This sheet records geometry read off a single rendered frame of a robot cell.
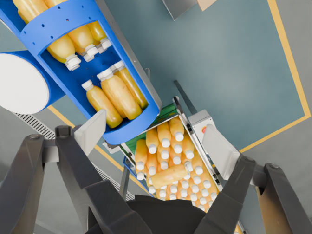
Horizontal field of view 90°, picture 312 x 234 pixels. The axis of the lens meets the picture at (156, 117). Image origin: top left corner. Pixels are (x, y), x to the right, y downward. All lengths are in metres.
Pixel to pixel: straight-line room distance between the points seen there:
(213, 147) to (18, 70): 0.85
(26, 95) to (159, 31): 1.27
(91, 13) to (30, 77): 0.43
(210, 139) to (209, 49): 1.68
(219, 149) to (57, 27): 0.53
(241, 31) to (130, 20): 1.10
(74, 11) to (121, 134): 0.41
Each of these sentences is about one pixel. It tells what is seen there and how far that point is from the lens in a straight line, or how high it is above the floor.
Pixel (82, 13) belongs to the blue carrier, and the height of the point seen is 1.19.
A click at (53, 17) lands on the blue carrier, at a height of 1.23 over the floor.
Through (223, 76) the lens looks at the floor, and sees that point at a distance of 1.97.
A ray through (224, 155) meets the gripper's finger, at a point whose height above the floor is 1.63.
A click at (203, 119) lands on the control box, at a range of 0.79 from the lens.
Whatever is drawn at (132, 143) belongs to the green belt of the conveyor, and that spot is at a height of 0.90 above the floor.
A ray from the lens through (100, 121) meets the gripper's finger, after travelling 0.18.
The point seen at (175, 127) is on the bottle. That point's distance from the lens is 0.80.
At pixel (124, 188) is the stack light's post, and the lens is 1.16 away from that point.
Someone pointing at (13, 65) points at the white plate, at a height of 1.04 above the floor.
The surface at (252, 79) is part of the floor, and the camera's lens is 2.14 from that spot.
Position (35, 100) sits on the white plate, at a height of 1.04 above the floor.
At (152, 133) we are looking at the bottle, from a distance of 0.86.
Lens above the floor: 1.75
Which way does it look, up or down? 63 degrees down
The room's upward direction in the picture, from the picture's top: 176 degrees clockwise
